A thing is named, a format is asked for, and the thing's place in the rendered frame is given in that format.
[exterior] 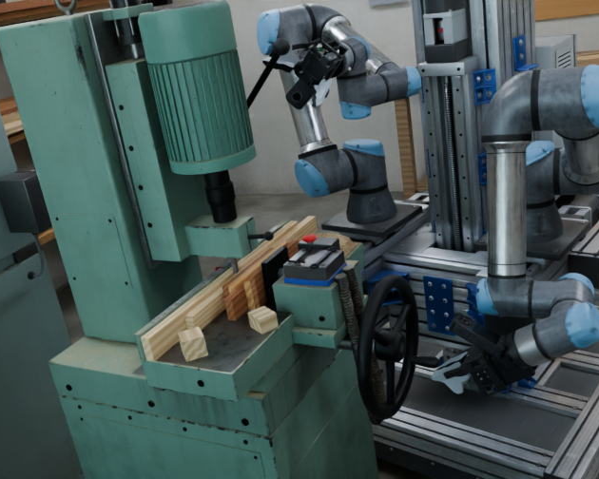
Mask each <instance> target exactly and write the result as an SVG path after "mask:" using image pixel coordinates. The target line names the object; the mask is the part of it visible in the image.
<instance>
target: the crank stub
mask: <svg viewBox="0 0 599 479"><path fill-rule="evenodd" d="M412 364H416V365H418V366H422V367H427V368H434V369H435V368H437V367H438V366H439V359H438V358H437V357H435V356H428V355H418V356H414V355H413V356H412Z"/></svg>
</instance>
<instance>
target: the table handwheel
mask: <svg viewBox="0 0 599 479"><path fill-rule="evenodd" d="M393 288H396V289H397V291H398V292H399V294H400V296H401V299H402V303H403V307H402V309H401V312H400V314H399V317H398V319H397V321H396V325H395V327H394V329H393V331H392V332H391V331H380V332H377V331H376V330H375V327H376V324H377V317H378V314H379V310H380V308H381V305H382V303H383V301H384V298H386V296H387V294H388V293H389V292H390V291H391V290H392V289H393ZM405 321H406V339H405V336H404V335H403V333H402V332H401V330H402V327H403V325H404V322H405ZM418 337H419V326H418V312H417V306H416V301H415V295H414V292H413V290H412V288H411V286H410V284H409V283H408V281H407V280H406V279H405V278H403V277H402V276H400V275H388V276H386V277H384V278H382V279H381V280H380V281H379V282H378V283H377V285H376V286H375V288H374V289H373V291H372V293H371V295H370V296H369V298H368V300H367V303H366V306H365V309H364V312H363V315H362V319H361V322H360V327H359V333H358V341H357V383H358V388H359V392H360V396H361V399H362V402H363V404H364V406H365V408H366V410H367V411H368V413H369V414H371V415H372V416H373V417H374V418H376V419H380V420H385V419H389V418H391V417H392V416H394V415H395V414H396V413H397V412H398V411H399V409H400V408H401V406H402V405H403V403H404V401H405V399H406V397H407V395H408V392H409V390H410V388H411V385H412V381H413V378H414V374H415V364H412V356H413V355H414V356H417V351H418ZM336 349H342V350H350V351H352V350H353V349H352V346H351V343H350V339H349V335H348V334H347V335H346V337H345V338H343V339H342V340H341V342H340V343H339V345H338V346H337V347H336ZM372 354H375V355H376V357H377V359H378V360H384V361H386V372H387V403H386V404H385V405H381V404H380V403H379V402H378V400H377V396H376V393H375V388H374V383H373V376H372ZM403 357H404V359H403V364H402V369H401V373H400V377H399V380H398V382H397V385H396V389H395V362H399V361H400V360H401V359H402V358H403Z"/></svg>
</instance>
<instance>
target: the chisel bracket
mask: <svg viewBox="0 0 599 479"><path fill-rule="evenodd" d="M184 230H185V234H186V238H187V243H188V247H189V252H190V256H205V257H220V258H229V259H243V258H244V257H246V256H247V255H248V254H250V253H251V252H252V251H253V250H255V249H256V248H257V247H258V246H259V241H258V240H257V239H248V238H247V236H248V235H257V230H256V225H255V220H254V217H247V216H238V217H237V218H236V219H235V220H232V221H230V222H225V223H216V222H214V221H213V217H212V215H200V216H199V217H197V218H196V219H194V220H193V221H191V222H190V223H188V224H186V225H185V226H184Z"/></svg>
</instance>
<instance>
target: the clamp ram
mask: <svg viewBox="0 0 599 479"><path fill-rule="evenodd" d="M288 260H289V255H288V249H287V246H281V247H280V248H279V249H278V250H276V251H275V252H274V253H273V254H272V255H270V256H269V257H268V258H267V259H265V260H264V261H263V262H262V263H261V269H262V273H263V279H264V284H265V289H266V294H267V299H268V302H275V298H274V292H273V287H272V285H273V284H274V283H275V282H276V281H277V280H278V279H279V278H281V277H282V276H283V275H284V270H283V264H284V263H285V262H287V261H288Z"/></svg>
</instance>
